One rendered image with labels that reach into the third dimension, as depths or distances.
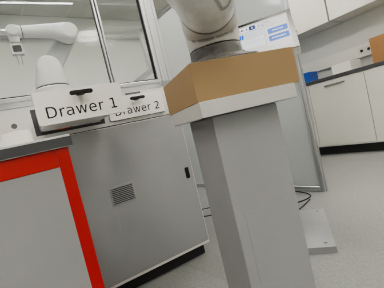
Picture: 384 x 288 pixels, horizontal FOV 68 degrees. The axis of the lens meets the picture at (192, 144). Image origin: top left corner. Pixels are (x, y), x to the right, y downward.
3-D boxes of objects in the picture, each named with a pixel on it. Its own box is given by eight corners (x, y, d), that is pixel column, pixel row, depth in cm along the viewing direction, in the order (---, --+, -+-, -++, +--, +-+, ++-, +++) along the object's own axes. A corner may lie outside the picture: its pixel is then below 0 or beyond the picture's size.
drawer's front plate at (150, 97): (165, 111, 149) (160, 90, 148) (111, 121, 134) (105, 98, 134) (164, 111, 150) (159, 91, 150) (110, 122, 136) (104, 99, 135)
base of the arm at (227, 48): (273, 52, 80) (269, 32, 80) (201, 64, 74) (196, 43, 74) (243, 69, 98) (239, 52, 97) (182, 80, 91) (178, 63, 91)
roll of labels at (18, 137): (34, 143, 75) (30, 128, 75) (3, 149, 72) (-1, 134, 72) (34, 144, 81) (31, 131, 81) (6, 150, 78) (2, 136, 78)
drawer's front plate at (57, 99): (126, 111, 105) (119, 82, 105) (39, 126, 91) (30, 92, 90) (124, 111, 107) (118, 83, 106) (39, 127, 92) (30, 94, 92)
